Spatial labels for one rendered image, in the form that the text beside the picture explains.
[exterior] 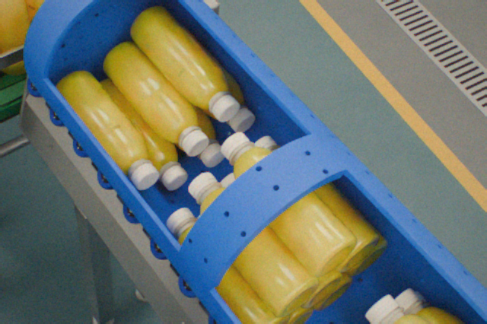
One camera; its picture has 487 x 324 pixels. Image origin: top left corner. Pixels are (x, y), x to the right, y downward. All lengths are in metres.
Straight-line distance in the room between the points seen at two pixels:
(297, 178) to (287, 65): 1.81
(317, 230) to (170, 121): 0.31
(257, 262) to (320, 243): 0.09
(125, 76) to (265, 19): 1.72
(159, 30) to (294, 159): 0.34
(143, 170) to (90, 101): 0.14
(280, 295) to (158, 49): 0.42
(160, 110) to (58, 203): 1.23
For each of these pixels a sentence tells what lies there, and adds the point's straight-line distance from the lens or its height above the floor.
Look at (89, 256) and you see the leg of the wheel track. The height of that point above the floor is 0.45.
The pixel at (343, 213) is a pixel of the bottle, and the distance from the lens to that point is 0.95.
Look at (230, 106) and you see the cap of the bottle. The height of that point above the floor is 1.13.
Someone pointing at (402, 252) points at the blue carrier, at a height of 1.07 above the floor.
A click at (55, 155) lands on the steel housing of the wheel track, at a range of 1.31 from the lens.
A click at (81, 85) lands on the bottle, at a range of 1.12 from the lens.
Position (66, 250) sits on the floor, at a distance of 2.20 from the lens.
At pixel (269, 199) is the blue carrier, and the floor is 1.23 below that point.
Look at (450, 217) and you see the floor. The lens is 2.43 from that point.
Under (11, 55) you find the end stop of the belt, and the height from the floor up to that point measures 0.97.
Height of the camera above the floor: 1.94
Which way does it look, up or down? 55 degrees down
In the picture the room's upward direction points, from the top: 11 degrees clockwise
